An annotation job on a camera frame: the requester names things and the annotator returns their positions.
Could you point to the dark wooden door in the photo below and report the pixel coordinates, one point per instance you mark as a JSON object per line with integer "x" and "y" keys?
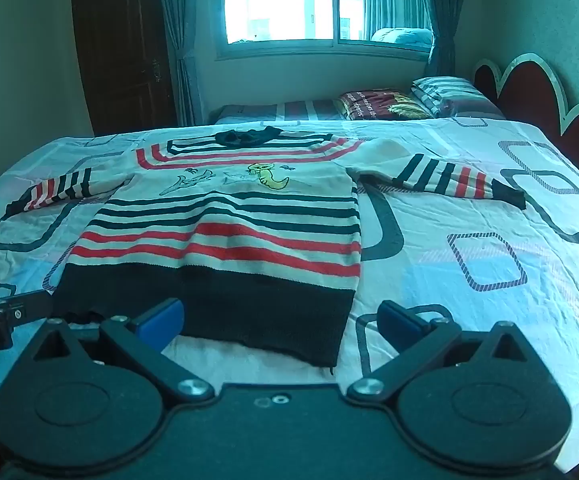
{"x": 124, "y": 50}

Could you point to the red scalloped headboard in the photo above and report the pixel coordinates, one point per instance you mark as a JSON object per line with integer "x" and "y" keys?
{"x": 539, "y": 95}

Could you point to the patterned white bed sheet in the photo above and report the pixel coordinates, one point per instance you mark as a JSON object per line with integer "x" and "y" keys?
{"x": 469, "y": 270}

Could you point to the red printed pillow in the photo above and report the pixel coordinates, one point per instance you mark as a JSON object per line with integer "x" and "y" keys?
{"x": 379, "y": 104}

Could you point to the blue cushion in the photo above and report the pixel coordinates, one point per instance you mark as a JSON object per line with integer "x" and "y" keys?
{"x": 402, "y": 36}

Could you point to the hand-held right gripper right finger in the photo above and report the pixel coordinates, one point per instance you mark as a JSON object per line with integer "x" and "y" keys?
{"x": 398, "y": 321}

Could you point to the blue curtain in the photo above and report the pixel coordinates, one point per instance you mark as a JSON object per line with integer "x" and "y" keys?
{"x": 182, "y": 35}
{"x": 437, "y": 10}

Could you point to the window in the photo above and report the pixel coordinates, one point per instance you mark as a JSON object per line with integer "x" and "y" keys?
{"x": 314, "y": 2}

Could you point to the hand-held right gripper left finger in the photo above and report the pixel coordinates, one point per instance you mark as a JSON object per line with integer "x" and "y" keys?
{"x": 162, "y": 318}

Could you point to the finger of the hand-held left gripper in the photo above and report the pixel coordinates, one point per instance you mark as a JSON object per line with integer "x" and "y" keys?
{"x": 24, "y": 305}

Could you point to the striped knit sweater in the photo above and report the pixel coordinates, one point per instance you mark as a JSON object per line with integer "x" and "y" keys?
{"x": 219, "y": 245}

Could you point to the striped pillow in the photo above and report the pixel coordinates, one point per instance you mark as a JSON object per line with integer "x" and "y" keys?
{"x": 444, "y": 92}

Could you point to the striped bed sheet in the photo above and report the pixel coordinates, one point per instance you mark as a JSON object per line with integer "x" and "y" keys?
{"x": 279, "y": 110}

